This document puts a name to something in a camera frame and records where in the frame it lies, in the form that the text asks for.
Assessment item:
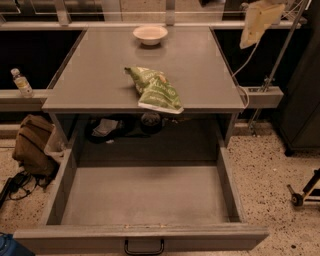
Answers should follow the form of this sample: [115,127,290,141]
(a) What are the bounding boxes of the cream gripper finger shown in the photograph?
[240,0,286,49]

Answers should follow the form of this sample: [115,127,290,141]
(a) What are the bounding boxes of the green jalapeno chip bag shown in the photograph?
[125,67,184,114]

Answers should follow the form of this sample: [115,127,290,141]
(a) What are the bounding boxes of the dark round container under counter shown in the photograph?
[140,112,162,134]

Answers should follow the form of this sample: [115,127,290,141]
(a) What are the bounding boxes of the grey counter cabinet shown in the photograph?
[43,26,244,137]

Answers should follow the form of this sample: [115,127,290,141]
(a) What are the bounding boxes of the grey open drawer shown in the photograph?
[13,128,270,256]

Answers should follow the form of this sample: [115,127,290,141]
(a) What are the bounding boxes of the white ceramic bowl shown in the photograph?
[133,26,168,46]

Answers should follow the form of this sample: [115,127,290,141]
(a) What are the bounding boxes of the black wheeled cart leg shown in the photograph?
[287,169,320,207]

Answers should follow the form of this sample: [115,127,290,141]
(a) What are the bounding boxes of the dark cloth with paper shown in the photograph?
[84,116,135,144]

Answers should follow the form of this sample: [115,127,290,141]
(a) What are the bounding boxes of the clear plastic water bottle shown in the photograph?
[11,68,33,98]

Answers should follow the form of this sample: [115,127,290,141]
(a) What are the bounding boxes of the brown canvas backpack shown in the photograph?
[12,114,57,177]

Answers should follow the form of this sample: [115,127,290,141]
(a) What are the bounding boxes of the white power cable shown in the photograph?
[231,39,261,109]

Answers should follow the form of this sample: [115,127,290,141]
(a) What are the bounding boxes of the black drawer handle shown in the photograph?
[124,239,165,256]

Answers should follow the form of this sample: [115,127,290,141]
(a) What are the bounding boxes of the black cables on floor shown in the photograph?
[0,170,51,209]

